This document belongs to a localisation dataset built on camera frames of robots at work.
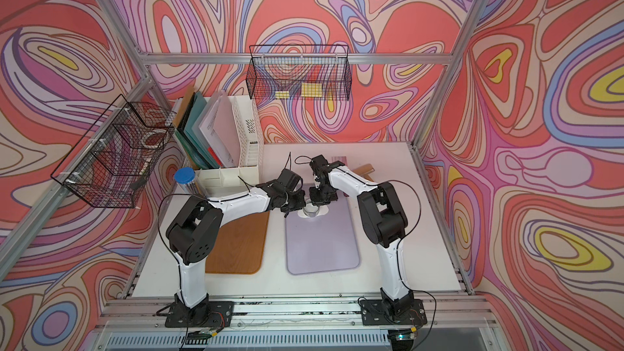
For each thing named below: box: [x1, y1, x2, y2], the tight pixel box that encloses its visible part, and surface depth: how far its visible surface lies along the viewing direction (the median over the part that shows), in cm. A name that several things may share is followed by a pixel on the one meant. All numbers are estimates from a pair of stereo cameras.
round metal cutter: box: [302, 203, 321, 217], surface depth 97 cm
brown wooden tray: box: [205, 210, 270, 275], surface depth 86 cm
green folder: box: [183, 91, 220, 169], surface depth 92 cm
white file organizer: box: [194, 95, 263, 196], surface depth 104 cm
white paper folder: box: [199, 91, 241, 168], surface depth 96 cm
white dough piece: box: [297, 203, 330, 219], surface depth 97 cm
